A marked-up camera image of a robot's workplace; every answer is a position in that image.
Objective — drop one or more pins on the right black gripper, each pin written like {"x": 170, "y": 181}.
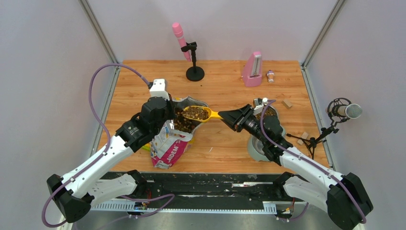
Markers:
{"x": 243, "y": 114}

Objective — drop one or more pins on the yellow plastic scoop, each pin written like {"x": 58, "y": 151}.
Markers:
{"x": 200, "y": 113}

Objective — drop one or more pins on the pet food bag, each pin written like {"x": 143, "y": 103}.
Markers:
{"x": 176, "y": 136}

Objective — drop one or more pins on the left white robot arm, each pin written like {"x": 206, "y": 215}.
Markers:
{"x": 76, "y": 192}

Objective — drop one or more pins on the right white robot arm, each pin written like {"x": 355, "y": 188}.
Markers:
{"x": 343, "y": 197}

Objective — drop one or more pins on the pink metronome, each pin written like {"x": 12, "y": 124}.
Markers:
{"x": 252, "y": 71}

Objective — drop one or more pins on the wooden block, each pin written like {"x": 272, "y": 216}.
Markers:
{"x": 287, "y": 103}
{"x": 302, "y": 138}

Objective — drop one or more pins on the small figurine bottle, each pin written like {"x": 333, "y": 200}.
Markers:
{"x": 270, "y": 76}

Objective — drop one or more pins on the black microphone stand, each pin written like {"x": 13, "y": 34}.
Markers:
{"x": 194, "y": 73}

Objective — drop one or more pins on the yellow triangular scraper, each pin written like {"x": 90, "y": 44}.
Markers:
{"x": 146, "y": 147}

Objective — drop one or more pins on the pink microphone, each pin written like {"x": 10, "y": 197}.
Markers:
{"x": 179, "y": 34}

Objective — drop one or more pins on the silver condenser microphone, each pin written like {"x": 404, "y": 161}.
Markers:
{"x": 342, "y": 109}

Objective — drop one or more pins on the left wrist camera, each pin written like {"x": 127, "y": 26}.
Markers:
{"x": 159, "y": 89}

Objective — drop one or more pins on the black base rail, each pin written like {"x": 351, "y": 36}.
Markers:
{"x": 213, "y": 192}

